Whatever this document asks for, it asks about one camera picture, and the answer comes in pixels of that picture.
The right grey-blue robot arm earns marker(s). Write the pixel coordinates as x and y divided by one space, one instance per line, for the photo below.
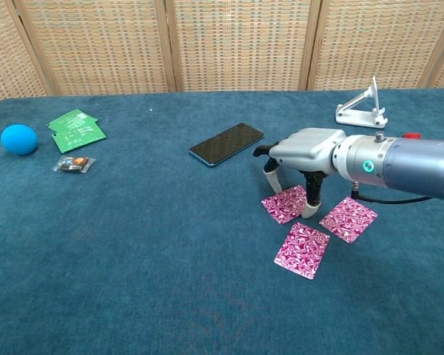
410 162

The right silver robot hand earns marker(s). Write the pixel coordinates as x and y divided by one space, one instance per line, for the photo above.
307 149

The blue ball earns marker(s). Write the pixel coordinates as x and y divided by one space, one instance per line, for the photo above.
19 140

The black smartphone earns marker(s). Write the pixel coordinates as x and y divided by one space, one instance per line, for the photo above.
225 144

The woven bamboo folding screen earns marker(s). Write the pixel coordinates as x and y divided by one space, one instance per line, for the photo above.
240 44

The black bottle red cap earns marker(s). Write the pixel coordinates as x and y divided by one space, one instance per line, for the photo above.
410 135

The pink patterned card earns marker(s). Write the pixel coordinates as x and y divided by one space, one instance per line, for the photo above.
348 220
302 251
283 207

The green sachet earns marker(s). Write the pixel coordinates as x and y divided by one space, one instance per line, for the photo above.
79 140
68 120

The white folding phone stand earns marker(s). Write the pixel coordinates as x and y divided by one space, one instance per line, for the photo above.
355 119

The black wrapped candy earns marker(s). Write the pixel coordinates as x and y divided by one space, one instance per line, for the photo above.
74 164

